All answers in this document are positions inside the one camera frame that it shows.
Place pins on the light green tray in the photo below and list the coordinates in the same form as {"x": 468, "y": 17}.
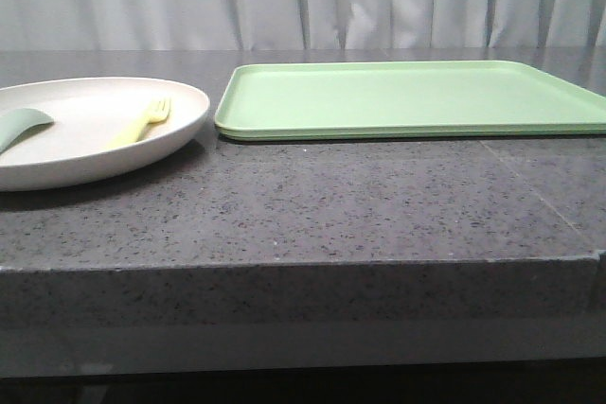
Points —
{"x": 400, "y": 99}

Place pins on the green plastic spoon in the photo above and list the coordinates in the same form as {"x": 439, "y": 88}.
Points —
{"x": 18, "y": 121}

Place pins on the yellow plastic fork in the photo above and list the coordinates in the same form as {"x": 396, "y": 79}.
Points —
{"x": 156, "y": 112}

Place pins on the beige round plate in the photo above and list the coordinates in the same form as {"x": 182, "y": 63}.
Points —
{"x": 88, "y": 113}

